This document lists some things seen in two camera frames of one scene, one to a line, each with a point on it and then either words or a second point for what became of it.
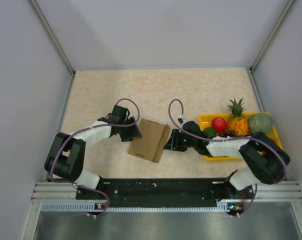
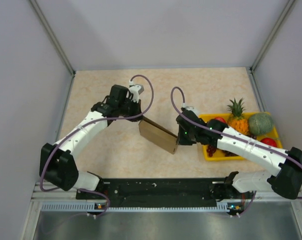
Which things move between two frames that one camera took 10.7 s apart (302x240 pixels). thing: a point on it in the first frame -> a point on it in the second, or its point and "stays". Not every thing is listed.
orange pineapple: (237, 123) stays
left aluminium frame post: (53, 37) stays
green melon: (260, 122) stays
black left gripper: (133, 132) -> (137, 107)
